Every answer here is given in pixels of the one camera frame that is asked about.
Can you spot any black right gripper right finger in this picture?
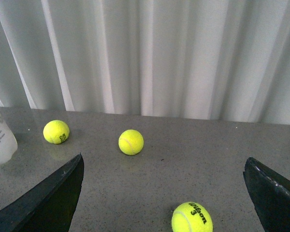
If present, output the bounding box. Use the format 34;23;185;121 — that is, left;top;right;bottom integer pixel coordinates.
243;157;290;232

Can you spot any white pleated curtain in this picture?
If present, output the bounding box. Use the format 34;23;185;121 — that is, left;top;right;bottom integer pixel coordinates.
0;0;290;124

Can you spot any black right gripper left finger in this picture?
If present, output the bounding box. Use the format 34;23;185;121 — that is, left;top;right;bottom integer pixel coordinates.
0;154;84;232

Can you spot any Wilson 3 tennis ball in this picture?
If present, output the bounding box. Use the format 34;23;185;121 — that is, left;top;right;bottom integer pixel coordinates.
171;202;213;232

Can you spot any right tennis ball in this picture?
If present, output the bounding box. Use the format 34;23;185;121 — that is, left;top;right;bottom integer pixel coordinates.
118;130;144;156

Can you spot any middle tennis ball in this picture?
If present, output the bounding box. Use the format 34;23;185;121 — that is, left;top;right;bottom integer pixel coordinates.
43;120;70;145

